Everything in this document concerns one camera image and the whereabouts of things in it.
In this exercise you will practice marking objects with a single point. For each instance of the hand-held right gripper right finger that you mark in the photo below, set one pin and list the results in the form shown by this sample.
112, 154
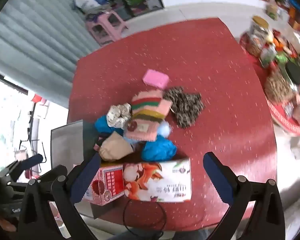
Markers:
218, 177

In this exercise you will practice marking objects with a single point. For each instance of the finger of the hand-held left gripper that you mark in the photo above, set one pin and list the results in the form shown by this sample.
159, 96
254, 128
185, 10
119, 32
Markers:
32, 160
53, 171

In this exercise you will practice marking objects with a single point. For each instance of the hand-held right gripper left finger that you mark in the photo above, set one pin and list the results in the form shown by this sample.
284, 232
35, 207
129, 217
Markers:
86, 177

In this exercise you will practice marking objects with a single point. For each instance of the pink patterned carton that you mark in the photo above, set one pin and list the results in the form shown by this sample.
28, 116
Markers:
107, 182

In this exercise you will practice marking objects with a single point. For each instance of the grey storage box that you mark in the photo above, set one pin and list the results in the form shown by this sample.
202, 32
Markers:
65, 142

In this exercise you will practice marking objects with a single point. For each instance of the beige knit cloth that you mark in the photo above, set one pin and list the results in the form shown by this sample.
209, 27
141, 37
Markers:
113, 147

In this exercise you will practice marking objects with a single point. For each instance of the blue mesh cloth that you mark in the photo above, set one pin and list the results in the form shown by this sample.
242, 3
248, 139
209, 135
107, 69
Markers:
158, 150
103, 126

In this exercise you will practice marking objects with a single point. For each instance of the white patterned scrunchie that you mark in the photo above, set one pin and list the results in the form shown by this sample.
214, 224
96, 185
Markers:
117, 117

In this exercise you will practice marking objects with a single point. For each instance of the light blue fluffy cloth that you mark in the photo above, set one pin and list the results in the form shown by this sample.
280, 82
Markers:
165, 129

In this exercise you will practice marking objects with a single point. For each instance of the leopard print cloth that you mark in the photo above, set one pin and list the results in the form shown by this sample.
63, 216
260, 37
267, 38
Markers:
186, 107

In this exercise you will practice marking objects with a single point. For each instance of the striped knit hat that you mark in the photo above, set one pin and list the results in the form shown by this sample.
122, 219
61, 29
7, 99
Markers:
145, 115

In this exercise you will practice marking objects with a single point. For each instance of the pink sponge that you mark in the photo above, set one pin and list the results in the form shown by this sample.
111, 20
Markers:
155, 78

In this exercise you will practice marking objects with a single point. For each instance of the white printed carton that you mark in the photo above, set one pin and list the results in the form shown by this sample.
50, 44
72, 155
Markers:
162, 180

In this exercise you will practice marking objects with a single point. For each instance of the red plastic basin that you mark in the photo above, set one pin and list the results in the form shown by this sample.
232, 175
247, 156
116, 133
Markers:
38, 98

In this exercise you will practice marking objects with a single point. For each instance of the red round tray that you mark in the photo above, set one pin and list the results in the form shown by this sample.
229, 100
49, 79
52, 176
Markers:
282, 120

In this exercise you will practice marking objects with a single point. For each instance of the pile of snack packets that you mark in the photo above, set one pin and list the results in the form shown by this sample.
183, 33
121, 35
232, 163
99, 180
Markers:
277, 87

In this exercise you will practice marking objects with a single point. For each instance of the pale green curtain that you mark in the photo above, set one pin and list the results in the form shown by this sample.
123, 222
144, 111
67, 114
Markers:
40, 42

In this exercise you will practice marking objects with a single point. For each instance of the glass jar with gold lid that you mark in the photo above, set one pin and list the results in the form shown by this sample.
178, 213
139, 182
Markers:
258, 37

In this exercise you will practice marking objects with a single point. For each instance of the pink plastic stool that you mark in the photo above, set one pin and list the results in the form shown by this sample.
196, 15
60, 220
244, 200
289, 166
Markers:
103, 17

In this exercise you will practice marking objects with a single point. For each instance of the white plastic bag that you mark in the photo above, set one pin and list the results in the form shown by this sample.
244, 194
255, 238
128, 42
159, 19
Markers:
90, 0

